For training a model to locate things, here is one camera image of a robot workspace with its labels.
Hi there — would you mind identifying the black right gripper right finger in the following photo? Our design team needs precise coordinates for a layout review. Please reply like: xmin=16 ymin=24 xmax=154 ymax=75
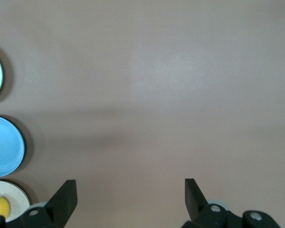
xmin=181 ymin=178 xmax=282 ymax=228

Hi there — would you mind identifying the beige round plate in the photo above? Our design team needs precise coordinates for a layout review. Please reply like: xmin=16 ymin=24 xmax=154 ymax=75
xmin=0 ymin=180 xmax=31 ymax=223

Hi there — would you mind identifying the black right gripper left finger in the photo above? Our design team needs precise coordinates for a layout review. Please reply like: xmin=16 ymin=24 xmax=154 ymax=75
xmin=0 ymin=180 xmax=78 ymax=228

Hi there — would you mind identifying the brown table cover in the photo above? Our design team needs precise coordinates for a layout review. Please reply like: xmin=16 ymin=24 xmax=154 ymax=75
xmin=0 ymin=0 xmax=285 ymax=228

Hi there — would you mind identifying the blue round plate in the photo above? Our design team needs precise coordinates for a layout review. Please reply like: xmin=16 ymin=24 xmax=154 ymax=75
xmin=0 ymin=114 xmax=26 ymax=178

